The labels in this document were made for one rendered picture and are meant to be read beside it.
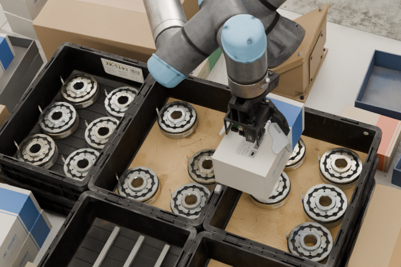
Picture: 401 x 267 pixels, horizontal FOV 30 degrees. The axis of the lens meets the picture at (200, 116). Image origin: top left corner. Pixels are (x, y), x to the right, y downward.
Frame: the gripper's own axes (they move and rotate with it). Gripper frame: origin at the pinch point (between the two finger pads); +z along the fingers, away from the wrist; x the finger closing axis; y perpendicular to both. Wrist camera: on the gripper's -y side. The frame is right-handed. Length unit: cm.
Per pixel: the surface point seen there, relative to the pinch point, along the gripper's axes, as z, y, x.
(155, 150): 28.0, -3.7, -32.7
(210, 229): 17.9, 15.5, -5.8
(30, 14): 29, -34, -95
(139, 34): 21, -33, -53
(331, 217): 24.8, -1.2, 16.0
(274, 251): 17.9, 14.8, 9.2
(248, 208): 28.0, 2.4, -3.5
